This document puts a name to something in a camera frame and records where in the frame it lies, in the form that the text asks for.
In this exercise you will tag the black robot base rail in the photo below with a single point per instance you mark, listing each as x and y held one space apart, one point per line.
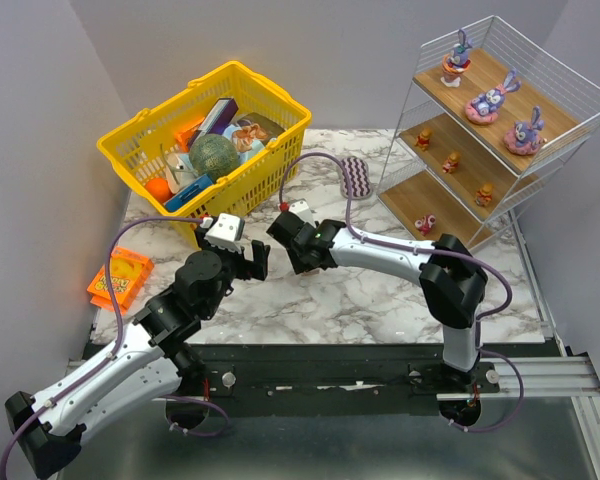
331 380

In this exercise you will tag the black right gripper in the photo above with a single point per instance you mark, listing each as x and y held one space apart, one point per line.
290 240

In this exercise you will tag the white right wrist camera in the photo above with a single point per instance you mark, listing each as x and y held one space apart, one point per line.
299 208

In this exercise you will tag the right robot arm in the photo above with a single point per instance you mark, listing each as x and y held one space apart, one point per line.
453 285

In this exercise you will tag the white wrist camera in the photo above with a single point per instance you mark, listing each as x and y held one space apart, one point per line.
299 208
224 232

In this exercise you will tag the white bag in basket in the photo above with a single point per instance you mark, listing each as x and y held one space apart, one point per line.
178 171

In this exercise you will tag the blue box in basket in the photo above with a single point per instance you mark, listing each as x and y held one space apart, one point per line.
188 193

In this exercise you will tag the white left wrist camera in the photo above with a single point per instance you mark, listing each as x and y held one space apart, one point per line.
224 232

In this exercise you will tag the purple bunny donut toy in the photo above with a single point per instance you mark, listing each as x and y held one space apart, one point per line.
525 138

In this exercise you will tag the small purple bunny toy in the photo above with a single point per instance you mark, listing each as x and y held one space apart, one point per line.
457 61

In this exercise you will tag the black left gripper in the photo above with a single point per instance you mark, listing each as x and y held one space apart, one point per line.
250 261

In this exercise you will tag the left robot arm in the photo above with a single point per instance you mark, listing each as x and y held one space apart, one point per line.
50 425

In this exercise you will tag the red white clown toy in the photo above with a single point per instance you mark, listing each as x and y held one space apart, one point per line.
425 224

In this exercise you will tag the white wire wooden shelf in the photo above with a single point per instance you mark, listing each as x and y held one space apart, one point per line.
413 184

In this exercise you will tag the chips bag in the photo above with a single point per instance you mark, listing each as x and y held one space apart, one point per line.
251 133

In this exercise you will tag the purple wavy striped sponge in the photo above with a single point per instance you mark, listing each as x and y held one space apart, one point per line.
355 178

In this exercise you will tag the orange ball in basket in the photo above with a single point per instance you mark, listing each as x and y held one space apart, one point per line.
159 189

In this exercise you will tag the orange bear toy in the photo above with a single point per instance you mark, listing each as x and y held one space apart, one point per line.
483 195
423 139
451 162

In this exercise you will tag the green netted melon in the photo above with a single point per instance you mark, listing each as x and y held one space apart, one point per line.
214 155

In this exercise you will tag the orange candy box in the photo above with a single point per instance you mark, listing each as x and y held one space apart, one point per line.
188 133

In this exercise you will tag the orange scrub daddy box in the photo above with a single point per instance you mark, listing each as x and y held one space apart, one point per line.
129 272

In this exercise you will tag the purple box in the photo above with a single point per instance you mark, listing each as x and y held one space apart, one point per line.
215 122

